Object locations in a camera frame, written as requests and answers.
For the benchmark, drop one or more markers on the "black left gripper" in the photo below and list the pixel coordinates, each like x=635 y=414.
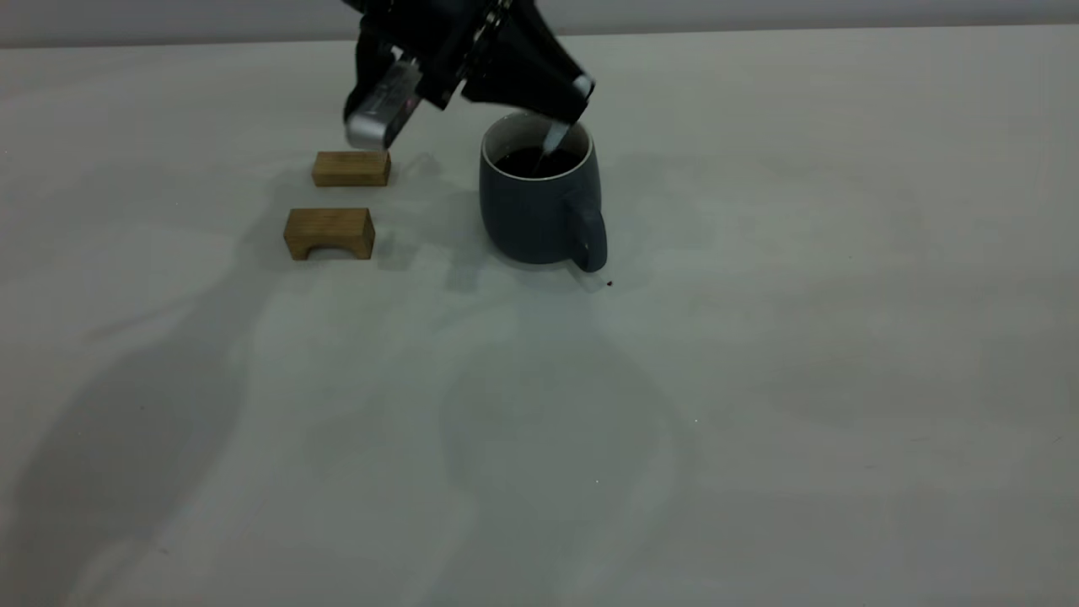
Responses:
x=447 y=42

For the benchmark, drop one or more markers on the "dark grey mug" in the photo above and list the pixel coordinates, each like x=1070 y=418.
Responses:
x=527 y=219

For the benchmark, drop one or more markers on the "dark coffee liquid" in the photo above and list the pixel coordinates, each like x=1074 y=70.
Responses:
x=516 y=162

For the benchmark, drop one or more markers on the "flat wooden block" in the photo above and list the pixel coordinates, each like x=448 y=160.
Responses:
x=350 y=169

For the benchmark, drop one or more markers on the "arched wooden block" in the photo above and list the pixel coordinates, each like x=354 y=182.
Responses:
x=329 y=226

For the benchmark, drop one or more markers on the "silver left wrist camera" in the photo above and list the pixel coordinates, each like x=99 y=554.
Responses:
x=383 y=110

